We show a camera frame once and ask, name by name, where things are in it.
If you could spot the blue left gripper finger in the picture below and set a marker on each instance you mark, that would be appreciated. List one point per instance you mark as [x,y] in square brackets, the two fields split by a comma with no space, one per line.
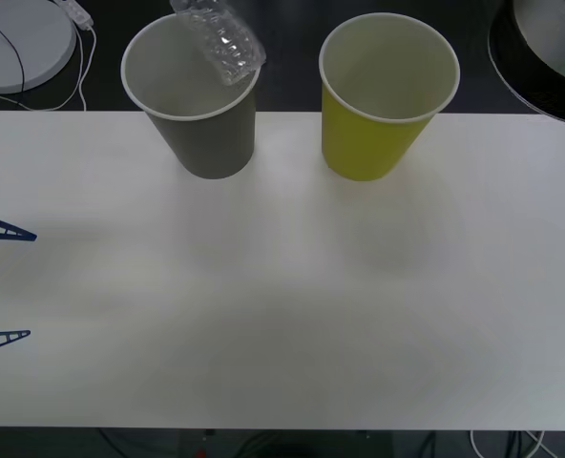
[21,333]
[25,234]

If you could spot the clear bottle with green cap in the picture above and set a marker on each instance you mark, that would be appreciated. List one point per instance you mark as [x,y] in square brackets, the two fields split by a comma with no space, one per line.
[225,43]

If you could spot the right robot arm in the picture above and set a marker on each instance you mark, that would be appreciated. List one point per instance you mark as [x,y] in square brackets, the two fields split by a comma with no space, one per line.
[550,38]

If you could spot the white round floor base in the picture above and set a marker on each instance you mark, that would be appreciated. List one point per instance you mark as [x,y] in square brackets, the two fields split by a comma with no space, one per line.
[39,43]

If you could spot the white power strip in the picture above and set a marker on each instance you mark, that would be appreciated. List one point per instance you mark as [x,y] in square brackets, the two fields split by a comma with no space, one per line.
[79,14]

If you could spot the yellow-green plastic waste bin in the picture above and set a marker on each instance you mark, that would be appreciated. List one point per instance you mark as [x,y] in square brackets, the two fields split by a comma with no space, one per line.
[363,148]

